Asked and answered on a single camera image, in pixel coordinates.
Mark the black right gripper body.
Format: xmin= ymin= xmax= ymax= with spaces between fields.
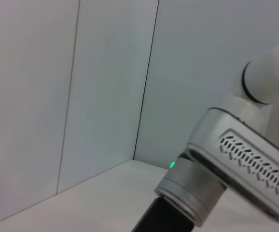
xmin=131 ymin=197 xmax=195 ymax=232

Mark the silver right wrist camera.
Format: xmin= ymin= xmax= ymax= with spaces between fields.
xmin=186 ymin=107 xmax=279 ymax=224

